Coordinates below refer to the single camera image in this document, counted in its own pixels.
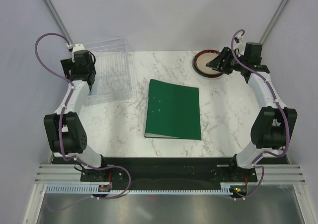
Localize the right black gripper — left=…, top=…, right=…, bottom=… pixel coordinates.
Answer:
left=206, top=47, right=247, bottom=75

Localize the dark red beige plate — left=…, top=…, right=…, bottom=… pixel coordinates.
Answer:
left=193, top=49, right=224, bottom=78

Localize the light blue plate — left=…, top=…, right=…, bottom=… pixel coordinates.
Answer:
left=88, top=85, right=93, bottom=95

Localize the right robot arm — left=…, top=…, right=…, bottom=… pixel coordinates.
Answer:
left=206, top=42, right=298, bottom=181

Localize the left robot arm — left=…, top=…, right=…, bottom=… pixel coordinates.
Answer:
left=44, top=44, right=109, bottom=181

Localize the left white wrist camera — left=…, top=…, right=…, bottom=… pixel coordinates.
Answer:
left=67, top=43, right=85, bottom=63

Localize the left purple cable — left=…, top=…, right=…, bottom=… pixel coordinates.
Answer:
left=34, top=32, right=75, bottom=171

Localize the purple cable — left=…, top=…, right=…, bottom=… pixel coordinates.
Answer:
left=34, top=32, right=75, bottom=171
left=231, top=29, right=291, bottom=170

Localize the white wire dish rack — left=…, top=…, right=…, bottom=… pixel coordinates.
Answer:
left=83, top=37, right=133, bottom=106

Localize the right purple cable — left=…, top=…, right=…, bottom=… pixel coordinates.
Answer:
left=231, top=29, right=291, bottom=170

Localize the green ring binder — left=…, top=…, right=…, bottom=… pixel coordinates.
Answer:
left=145, top=79, right=202, bottom=140

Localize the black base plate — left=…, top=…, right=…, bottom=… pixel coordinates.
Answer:
left=51, top=155, right=259, bottom=191

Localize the white slotted cable duct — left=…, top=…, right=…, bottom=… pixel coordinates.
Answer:
left=45, top=183, right=234, bottom=195

